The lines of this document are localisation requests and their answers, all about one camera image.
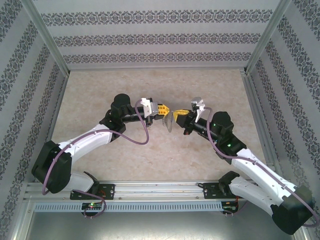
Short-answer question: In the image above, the grey metal carabiner keyring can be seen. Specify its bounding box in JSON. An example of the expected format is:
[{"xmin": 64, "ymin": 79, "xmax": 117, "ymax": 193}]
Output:
[{"xmin": 166, "ymin": 113, "xmax": 176, "ymax": 133}]

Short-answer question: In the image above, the right circuit board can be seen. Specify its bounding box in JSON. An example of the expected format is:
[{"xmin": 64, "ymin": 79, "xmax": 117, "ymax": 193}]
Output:
[{"xmin": 222, "ymin": 201, "xmax": 240, "ymax": 213}]

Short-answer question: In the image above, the circuit board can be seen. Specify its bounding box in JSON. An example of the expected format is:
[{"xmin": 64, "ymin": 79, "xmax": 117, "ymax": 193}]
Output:
[
  {"xmin": 81, "ymin": 202, "xmax": 103, "ymax": 211},
  {"xmin": 222, "ymin": 201, "xmax": 240, "ymax": 213}
]

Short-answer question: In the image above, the left circuit board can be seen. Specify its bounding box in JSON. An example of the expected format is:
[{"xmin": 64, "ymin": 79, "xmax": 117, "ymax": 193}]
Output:
[{"xmin": 81, "ymin": 202, "xmax": 103, "ymax": 211}]

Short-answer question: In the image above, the grey metal panel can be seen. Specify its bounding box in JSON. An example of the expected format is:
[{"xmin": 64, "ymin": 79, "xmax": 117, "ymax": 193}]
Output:
[{"xmin": 14, "ymin": 209, "xmax": 308, "ymax": 240}]

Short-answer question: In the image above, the aluminium side rail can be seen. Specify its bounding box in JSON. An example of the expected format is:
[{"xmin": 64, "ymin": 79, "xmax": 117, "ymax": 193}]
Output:
[
  {"xmin": 34, "ymin": 72, "xmax": 70, "ymax": 182},
  {"xmin": 239, "ymin": 69, "xmax": 286, "ymax": 181}
]

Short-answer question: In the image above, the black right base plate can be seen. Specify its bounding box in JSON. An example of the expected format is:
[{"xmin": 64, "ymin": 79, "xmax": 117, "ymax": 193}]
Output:
[{"xmin": 201, "ymin": 182, "xmax": 241, "ymax": 200}]

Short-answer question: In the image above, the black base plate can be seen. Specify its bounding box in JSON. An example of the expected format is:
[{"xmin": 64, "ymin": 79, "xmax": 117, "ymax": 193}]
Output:
[
  {"xmin": 69, "ymin": 183, "xmax": 116, "ymax": 201},
  {"xmin": 201, "ymin": 182, "xmax": 241, "ymax": 200}
]

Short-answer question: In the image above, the aluminium mounting rail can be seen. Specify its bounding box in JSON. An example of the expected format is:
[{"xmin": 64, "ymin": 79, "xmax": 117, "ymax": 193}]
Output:
[{"xmin": 23, "ymin": 178, "xmax": 295, "ymax": 201}]

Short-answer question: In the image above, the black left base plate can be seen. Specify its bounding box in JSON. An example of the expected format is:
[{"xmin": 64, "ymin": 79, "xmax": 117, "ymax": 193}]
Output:
[{"xmin": 69, "ymin": 183, "xmax": 116, "ymax": 201}]

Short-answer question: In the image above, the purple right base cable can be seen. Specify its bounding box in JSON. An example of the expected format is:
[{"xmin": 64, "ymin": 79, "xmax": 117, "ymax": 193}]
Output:
[{"xmin": 231, "ymin": 199, "xmax": 248, "ymax": 216}]

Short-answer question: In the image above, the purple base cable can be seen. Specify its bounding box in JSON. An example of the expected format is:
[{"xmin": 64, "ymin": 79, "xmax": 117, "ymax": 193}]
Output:
[
  {"xmin": 72, "ymin": 189, "xmax": 108, "ymax": 219},
  {"xmin": 231, "ymin": 199, "xmax": 248, "ymax": 216}
]

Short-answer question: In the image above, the grey slotted cable duct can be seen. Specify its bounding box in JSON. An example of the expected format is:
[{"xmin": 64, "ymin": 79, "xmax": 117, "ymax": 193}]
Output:
[{"xmin": 33, "ymin": 201, "xmax": 223, "ymax": 213}]

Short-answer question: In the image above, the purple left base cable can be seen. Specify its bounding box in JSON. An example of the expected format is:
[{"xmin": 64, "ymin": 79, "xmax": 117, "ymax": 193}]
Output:
[{"xmin": 72, "ymin": 189, "xmax": 108, "ymax": 219}]

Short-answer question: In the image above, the aluminium frame post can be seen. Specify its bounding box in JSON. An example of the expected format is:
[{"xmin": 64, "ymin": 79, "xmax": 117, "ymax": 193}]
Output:
[
  {"xmin": 21, "ymin": 0, "xmax": 71, "ymax": 76},
  {"xmin": 243, "ymin": 0, "xmax": 293, "ymax": 76}
]

